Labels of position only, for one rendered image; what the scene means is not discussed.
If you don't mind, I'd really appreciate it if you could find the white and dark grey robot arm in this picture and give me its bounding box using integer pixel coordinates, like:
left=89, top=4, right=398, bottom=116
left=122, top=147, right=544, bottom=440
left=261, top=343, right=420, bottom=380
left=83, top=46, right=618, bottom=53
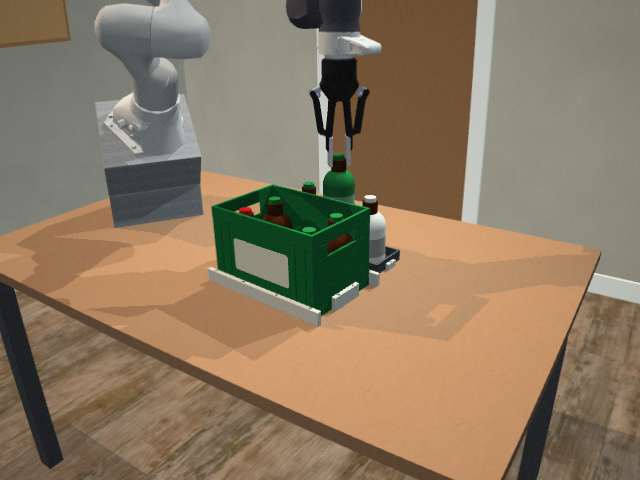
left=94, top=0, right=381, bottom=156

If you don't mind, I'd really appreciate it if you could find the green bottle crate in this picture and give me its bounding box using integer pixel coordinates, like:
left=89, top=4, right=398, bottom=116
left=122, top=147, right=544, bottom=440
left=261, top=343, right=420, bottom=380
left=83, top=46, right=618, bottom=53
left=215, top=184, right=370, bottom=316

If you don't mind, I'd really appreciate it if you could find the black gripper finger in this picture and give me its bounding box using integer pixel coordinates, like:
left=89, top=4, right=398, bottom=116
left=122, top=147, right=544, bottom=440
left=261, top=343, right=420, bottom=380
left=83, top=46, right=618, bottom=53
left=342, top=86, right=370, bottom=166
left=309, top=86, right=338, bottom=167

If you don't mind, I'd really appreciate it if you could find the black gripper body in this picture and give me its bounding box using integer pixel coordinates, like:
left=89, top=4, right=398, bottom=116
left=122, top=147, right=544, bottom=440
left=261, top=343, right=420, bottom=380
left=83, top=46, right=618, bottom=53
left=319, top=58, right=359, bottom=102

